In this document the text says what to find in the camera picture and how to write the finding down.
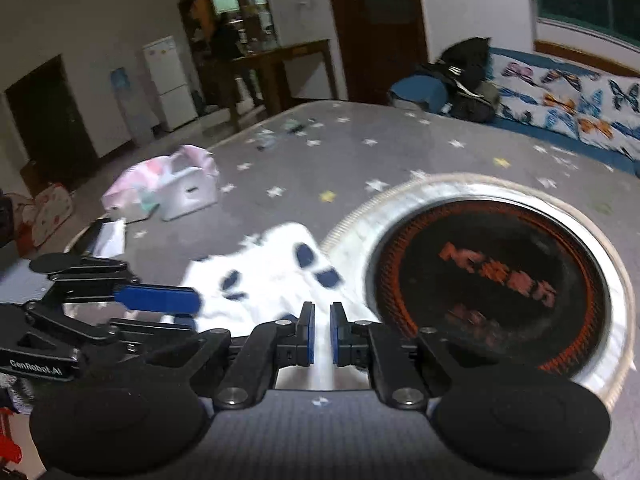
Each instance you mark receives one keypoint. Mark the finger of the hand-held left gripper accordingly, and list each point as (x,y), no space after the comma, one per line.
(160,299)
(75,327)

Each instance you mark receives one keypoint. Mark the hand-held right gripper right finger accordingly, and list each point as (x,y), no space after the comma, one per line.
(336,336)

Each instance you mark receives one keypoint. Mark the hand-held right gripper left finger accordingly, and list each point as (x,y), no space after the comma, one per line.
(308,335)

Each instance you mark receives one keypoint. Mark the white polka dot garment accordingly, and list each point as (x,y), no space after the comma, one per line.
(270,280)

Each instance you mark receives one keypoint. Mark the white paper sheet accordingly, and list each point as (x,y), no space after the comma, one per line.
(111,237)

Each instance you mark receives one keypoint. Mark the red object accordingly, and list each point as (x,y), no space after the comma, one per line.
(9,440)

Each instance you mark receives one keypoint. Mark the white box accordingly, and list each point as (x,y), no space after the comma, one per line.
(192,192)

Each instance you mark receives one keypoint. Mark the white red patterned bag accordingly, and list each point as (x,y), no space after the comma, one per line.
(52,215)

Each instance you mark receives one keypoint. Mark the pink white cloth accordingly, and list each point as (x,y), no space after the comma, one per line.
(130,185)

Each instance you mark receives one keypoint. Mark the round black induction cooker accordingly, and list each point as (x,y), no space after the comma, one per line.
(475,270)

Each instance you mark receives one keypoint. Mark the grey star tablecloth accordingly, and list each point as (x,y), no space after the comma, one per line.
(400,160)

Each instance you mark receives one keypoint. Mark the water dispenser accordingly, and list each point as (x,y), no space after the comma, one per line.
(130,110)

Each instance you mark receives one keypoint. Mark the white refrigerator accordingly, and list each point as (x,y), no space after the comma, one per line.
(170,85)

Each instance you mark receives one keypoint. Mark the blue sofa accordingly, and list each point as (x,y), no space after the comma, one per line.
(425,92)

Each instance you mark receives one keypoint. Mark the dark wooden table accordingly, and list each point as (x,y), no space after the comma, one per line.
(280,60)

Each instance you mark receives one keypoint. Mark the black bag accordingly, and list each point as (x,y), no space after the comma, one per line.
(465,70)

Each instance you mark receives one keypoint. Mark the dark wooden door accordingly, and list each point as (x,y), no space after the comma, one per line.
(380,35)

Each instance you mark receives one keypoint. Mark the wooden display cabinet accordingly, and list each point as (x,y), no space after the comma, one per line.
(250,0)

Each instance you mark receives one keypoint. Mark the butterfly pattern pillow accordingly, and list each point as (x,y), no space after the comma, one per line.
(565,105)

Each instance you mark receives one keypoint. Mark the green framed window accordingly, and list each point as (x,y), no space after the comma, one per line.
(590,0)

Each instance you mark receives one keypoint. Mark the wooden rail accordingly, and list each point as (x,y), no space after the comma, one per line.
(590,57)

